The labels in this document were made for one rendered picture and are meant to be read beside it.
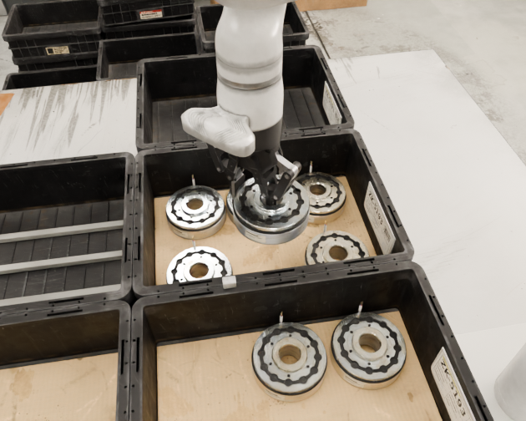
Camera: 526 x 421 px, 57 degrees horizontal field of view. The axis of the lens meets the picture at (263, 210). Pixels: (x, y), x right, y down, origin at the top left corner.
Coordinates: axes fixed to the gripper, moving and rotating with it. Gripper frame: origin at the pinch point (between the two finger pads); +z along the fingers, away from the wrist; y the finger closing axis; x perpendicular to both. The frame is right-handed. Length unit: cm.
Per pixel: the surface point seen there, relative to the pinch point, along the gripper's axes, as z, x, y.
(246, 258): 17.2, -0.9, 2.1
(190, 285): 7.2, 12.9, 1.2
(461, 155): 30, -63, -17
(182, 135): 17.4, -19.3, 32.2
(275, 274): 7.2, 4.9, -7.2
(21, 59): 63, -58, 164
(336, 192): 14.4, -20.2, -3.8
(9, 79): 64, -46, 156
